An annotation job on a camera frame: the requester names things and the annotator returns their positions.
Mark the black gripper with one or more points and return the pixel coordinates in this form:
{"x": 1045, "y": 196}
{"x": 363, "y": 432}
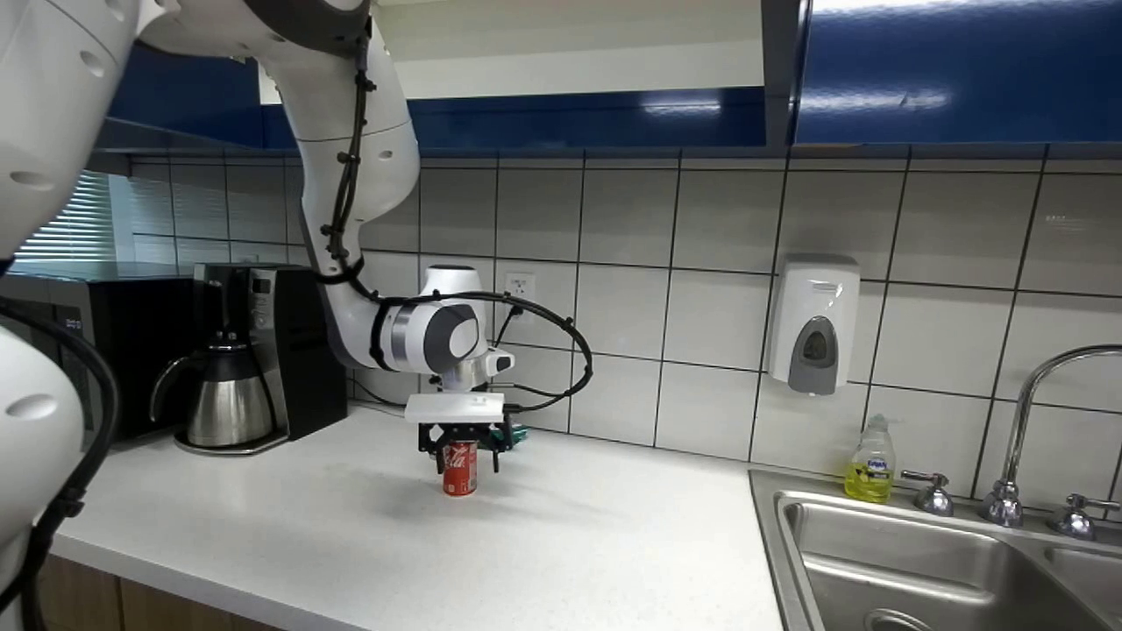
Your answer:
{"x": 435, "y": 436}

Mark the red soda can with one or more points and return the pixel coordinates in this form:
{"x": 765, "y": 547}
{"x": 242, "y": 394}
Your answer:
{"x": 461, "y": 469}

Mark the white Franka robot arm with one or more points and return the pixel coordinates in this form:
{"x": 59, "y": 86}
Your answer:
{"x": 352, "y": 175}

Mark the blue cabinet door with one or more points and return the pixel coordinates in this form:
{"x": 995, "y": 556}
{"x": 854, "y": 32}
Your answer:
{"x": 187, "y": 108}
{"x": 958, "y": 72}

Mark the black steel coffee maker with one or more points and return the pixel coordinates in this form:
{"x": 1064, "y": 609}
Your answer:
{"x": 298, "y": 351}

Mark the stainless steel coffee carafe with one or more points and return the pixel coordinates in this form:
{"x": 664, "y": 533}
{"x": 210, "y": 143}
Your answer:
{"x": 231, "y": 405}

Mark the black microwave oven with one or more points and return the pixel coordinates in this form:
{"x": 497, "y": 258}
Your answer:
{"x": 128, "y": 351}

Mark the yellow dish soap bottle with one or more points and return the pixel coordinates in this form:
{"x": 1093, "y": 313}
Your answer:
{"x": 871, "y": 467}

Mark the white window blinds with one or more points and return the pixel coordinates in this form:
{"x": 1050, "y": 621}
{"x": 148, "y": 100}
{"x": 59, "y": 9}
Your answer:
{"x": 75, "y": 229}

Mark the stainless steel sink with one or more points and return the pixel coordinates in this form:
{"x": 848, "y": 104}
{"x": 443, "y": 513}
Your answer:
{"x": 935, "y": 572}

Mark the chrome gooseneck faucet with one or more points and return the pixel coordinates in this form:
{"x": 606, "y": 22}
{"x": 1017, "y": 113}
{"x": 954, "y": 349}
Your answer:
{"x": 1028, "y": 396}

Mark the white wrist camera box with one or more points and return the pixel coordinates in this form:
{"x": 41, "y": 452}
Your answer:
{"x": 458, "y": 409}

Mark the white wall outlet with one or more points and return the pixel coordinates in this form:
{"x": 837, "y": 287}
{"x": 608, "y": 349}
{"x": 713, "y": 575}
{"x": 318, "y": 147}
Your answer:
{"x": 520, "y": 286}

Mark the white wall soap dispenser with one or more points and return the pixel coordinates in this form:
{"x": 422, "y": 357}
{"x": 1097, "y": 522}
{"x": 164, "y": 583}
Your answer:
{"x": 813, "y": 327}

